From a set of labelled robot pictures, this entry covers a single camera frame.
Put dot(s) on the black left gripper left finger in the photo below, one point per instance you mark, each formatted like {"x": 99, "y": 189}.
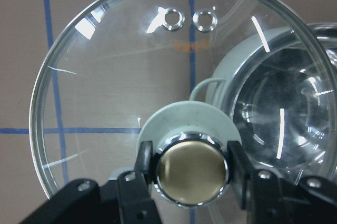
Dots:
{"x": 123, "y": 200}

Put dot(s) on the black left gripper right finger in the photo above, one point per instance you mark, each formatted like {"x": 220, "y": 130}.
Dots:
{"x": 269, "y": 199}

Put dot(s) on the glass pot lid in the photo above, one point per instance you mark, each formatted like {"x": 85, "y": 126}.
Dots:
{"x": 118, "y": 62}

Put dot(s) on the pale green electric pot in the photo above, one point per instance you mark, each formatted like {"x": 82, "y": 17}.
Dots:
{"x": 279, "y": 98}

